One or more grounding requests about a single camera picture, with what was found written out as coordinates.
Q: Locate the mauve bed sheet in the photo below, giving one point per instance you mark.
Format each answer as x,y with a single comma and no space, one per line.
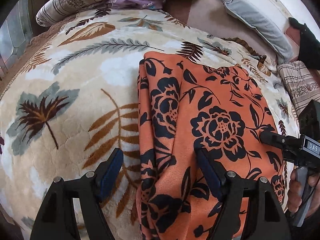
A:
210,16

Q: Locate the black cloth item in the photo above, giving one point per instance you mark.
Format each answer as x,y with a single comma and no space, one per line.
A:
309,45

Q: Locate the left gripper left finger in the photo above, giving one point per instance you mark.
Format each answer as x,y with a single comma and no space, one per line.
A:
56,218

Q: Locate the cream leaf pattern blanket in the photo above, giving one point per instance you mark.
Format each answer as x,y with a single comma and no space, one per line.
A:
76,99

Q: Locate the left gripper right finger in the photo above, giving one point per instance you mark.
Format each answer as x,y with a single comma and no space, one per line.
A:
265,218

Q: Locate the person's right hand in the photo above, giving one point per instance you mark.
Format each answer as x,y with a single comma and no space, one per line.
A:
295,201

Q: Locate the striped beige quilt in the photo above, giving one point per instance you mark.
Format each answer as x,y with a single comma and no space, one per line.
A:
300,84

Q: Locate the purple cloth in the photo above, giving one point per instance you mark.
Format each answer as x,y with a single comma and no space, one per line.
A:
135,4

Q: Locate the orange black floral garment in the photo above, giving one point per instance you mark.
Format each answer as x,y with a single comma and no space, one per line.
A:
183,107

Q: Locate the wooden glass cabinet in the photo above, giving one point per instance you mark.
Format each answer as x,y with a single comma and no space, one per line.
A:
16,33

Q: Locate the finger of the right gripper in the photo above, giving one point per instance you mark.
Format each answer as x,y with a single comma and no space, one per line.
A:
272,139

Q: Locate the grey pillow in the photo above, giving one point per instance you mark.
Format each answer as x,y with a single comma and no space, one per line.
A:
250,15

